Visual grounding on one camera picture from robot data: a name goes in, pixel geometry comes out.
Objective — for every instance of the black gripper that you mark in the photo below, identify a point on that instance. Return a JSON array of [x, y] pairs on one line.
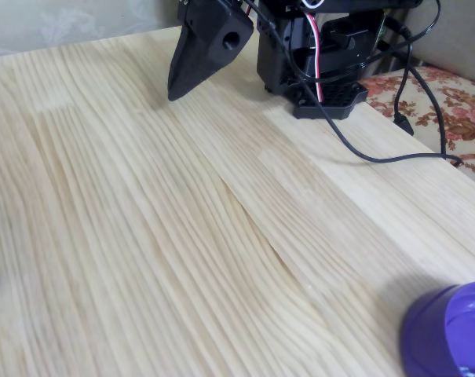
[[206, 41]]

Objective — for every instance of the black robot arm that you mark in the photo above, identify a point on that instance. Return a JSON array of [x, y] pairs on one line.
[[276, 66]]

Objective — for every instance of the purple bowl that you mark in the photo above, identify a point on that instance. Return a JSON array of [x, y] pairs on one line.
[[425, 334]]

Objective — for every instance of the floral patterned cloth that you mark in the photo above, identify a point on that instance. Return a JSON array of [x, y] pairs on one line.
[[461, 114]]

